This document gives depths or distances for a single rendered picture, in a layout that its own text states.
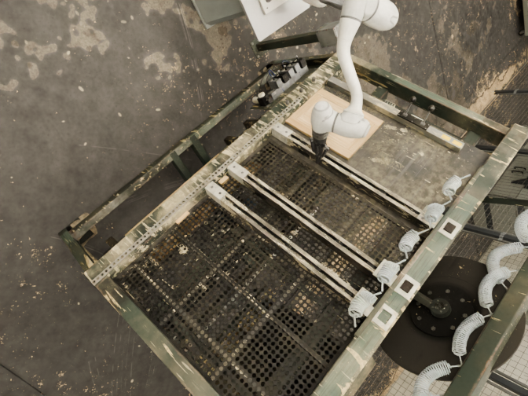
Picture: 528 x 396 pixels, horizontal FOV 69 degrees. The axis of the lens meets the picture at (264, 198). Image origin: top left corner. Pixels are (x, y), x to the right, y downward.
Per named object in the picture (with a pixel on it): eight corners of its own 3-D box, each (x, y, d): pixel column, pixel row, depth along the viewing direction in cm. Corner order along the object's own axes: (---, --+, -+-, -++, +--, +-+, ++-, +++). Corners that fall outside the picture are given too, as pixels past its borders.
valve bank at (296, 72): (287, 52, 277) (311, 49, 259) (295, 70, 285) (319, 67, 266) (240, 91, 260) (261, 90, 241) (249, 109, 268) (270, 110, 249)
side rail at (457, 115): (352, 67, 280) (353, 55, 271) (502, 141, 235) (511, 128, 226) (346, 72, 278) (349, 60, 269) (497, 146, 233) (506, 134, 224)
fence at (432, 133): (331, 80, 266) (331, 75, 263) (462, 148, 228) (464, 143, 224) (327, 84, 264) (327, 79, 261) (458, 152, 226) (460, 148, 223)
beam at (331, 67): (339, 60, 285) (339, 48, 276) (352, 67, 280) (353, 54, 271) (92, 280, 208) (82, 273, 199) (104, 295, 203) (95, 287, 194)
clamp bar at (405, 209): (280, 127, 247) (278, 100, 227) (455, 235, 199) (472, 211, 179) (269, 137, 243) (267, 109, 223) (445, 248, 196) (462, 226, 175)
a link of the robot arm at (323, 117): (307, 131, 198) (331, 138, 195) (307, 109, 185) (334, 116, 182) (314, 116, 203) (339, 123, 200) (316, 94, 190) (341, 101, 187)
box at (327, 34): (324, 23, 269) (344, 19, 255) (330, 39, 275) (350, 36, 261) (313, 31, 265) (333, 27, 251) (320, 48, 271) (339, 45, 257)
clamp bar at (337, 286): (217, 185, 227) (208, 160, 207) (394, 320, 179) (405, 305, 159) (204, 196, 224) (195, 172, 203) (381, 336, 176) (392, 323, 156)
